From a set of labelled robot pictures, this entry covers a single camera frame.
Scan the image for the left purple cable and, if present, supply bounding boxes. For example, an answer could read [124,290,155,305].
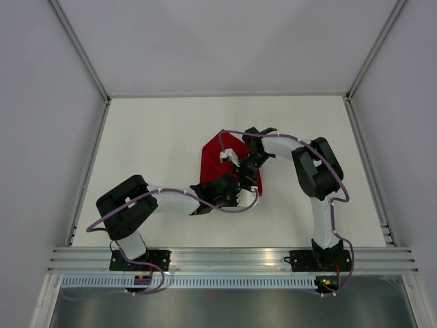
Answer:
[61,187,260,301]

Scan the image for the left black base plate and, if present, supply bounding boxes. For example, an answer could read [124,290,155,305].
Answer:
[109,249,171,272]

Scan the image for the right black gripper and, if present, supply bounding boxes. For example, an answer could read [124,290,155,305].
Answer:
[232,152,271,191]

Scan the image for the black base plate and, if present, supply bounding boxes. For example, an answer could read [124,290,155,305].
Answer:
[109,249,171,272]
[283,250,352,273]

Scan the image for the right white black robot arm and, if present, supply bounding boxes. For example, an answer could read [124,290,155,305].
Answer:
[234,127,343,270]

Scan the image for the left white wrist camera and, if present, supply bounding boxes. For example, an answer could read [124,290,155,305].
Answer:
[236,186,259,208]

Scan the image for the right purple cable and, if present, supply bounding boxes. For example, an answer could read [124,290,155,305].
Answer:
[218,129,356,298]

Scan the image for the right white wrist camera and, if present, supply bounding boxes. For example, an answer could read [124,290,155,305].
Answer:
[219,148,241,167]

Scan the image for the aluminium frame post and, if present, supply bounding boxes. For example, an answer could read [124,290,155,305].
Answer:
[46,0,111,105]
[345,0,409,102]

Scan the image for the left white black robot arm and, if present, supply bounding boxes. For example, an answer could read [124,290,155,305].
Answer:
[96,174,240,271]

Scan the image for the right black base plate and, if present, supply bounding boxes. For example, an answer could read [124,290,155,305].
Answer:
[283,250,352,273]

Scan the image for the aluminium frame right post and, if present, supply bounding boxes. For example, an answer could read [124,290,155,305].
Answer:
[345,0,409,102]

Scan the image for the white slotted cable duct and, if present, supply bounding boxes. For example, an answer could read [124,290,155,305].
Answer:
[61,274,317,289]

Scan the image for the red cloth napkin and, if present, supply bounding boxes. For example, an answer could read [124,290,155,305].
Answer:
[199,127,270,195]

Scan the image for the purple cable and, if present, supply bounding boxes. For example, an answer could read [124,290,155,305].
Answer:
[61,187,260,301]
[218,129,356,298]

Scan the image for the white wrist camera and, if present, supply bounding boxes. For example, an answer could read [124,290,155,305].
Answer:
[236,186,259,208]
[219,148,241,167]

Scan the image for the aluminium front rail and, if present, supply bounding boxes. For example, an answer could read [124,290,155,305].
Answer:
[46,247,419,275]

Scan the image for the aluminium frame left post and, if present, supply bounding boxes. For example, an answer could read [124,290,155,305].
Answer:
[46,0,111,105]

